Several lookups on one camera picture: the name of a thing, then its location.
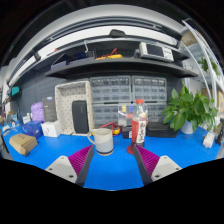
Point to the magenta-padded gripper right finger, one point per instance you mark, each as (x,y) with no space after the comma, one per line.
(165,165)

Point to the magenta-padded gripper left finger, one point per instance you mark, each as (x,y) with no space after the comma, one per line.
(61,166)

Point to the clear red-capped drink bottle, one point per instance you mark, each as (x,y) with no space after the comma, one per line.
(139,130)

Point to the flat black case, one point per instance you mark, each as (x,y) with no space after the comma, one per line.
(162,130)

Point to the blue box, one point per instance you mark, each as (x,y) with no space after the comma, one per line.
(31,129)

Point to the white ceramic mug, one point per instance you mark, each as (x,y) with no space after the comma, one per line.
(103,141)

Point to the white power adapter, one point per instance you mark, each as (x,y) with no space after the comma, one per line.
(208,140)

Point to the black box with white label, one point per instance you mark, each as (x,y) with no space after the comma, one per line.
(126,132)

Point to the black rectangular speaker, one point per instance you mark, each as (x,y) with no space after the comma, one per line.
(80,116)

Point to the potted green leafy plant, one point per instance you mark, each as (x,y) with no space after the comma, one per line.
(186,108)

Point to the yellow multimeter with red leads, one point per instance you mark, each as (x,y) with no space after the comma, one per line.
(115,129)

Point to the beige perforated tray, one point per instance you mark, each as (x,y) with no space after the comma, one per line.
(63,103)

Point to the clear box of coloured parts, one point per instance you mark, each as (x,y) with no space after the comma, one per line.
(126,113)

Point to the white shelf unit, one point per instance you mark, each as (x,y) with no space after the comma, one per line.
(208,60)

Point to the white oscilloscope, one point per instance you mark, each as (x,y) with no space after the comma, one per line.
(156,51)

